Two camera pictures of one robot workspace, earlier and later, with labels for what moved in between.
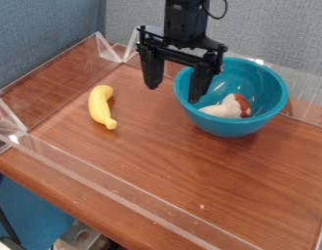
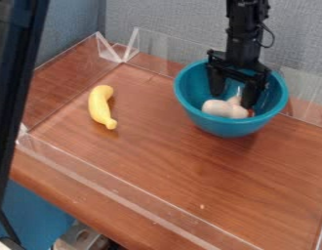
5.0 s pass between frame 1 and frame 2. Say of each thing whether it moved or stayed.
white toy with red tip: moved
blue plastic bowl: stayed
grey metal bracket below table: stayed
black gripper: moved
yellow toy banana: stayed
